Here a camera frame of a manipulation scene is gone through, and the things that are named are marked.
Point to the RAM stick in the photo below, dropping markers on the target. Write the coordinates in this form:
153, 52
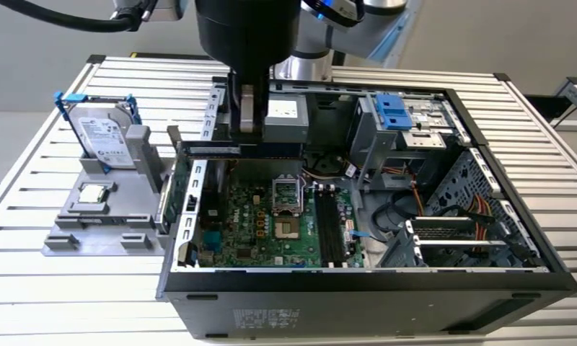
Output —
99, 219
206, 148

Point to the black RAM slot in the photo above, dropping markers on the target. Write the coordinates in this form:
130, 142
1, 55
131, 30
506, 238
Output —
324, 223

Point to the grey power supply unit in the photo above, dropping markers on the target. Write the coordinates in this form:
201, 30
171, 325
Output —
285, 129

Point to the blue plastic drive latch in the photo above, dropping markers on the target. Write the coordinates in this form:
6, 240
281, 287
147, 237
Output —
392, 111

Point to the black round fan housing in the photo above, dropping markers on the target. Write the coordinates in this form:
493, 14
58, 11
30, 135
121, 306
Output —
328, 164

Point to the hard disk in blue carrier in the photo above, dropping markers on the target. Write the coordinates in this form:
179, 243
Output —
99, 137

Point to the green graphics card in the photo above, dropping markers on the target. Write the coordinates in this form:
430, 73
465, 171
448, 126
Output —
177, 180

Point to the black case fan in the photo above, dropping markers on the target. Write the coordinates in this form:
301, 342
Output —
216, 187

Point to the metal optical drive cage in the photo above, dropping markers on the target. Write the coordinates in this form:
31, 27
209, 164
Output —
420, 140

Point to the silver CPU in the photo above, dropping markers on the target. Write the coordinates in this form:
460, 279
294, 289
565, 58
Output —
91, 194

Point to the CPU socket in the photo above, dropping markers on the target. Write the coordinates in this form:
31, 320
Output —
286, 229

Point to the green motherboard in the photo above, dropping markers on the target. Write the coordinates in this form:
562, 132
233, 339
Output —
264, 257

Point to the grey parts rack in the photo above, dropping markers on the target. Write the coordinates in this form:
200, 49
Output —
99, 230

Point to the metal disk bay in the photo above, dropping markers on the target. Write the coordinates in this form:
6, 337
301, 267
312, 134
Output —
452, 243

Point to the black PC case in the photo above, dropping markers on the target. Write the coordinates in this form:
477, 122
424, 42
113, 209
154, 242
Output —
317, 310

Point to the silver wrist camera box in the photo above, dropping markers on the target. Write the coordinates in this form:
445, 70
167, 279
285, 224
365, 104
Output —
165, 10

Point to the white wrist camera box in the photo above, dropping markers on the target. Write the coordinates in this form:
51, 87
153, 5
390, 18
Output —
348, 7

